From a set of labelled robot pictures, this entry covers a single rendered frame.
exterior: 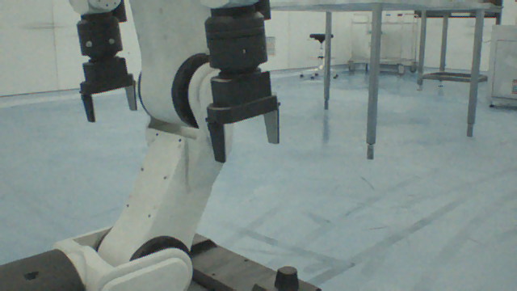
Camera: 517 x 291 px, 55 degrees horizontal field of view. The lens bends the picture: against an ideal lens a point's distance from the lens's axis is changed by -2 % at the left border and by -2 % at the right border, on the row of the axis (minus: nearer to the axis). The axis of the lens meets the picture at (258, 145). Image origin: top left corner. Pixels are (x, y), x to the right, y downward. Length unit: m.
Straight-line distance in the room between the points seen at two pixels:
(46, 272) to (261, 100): 0.44
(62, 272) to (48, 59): 4.68
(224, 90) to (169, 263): 0.35
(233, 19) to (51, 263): 0.49
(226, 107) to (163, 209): 0.29
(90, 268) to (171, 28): 0.43
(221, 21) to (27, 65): 4.75
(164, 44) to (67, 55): 4.67
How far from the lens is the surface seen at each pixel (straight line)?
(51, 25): 5.51
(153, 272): 0.92
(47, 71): 5.50
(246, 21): 0.72
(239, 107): 0.74
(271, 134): 0.83
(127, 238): 0.98
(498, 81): 5.14
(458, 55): 8.35
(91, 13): 1.11
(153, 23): 0.94
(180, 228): 0.99
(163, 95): 0.94
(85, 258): 0.93
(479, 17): 3.64
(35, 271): 0.89
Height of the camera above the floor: 0.73
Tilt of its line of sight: 13 degrees down
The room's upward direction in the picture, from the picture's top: straight up
